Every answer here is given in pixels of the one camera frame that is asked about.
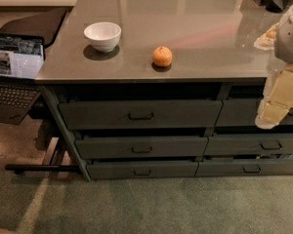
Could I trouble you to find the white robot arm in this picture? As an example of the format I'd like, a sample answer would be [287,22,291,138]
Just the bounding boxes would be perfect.
[254,4,293,130]

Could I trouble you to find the glass jar with snacks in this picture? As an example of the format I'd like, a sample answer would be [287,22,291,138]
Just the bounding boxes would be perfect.
[254,23,278,51]

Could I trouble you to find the orange mandarin fruit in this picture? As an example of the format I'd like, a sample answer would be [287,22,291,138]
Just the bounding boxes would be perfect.
[152,47,173,67]

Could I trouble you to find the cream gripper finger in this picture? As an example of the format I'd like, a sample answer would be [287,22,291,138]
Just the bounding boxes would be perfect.
[255,65,293,130]

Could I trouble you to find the black bar stand base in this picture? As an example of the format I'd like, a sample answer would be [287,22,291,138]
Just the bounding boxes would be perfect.
[5,164,80,175]

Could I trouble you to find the white ceramic bowl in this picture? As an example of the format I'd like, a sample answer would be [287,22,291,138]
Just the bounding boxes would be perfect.
[84,22,122,53]

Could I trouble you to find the open black laptop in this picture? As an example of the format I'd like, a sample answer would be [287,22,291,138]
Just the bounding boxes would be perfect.
[0,33,45,125]

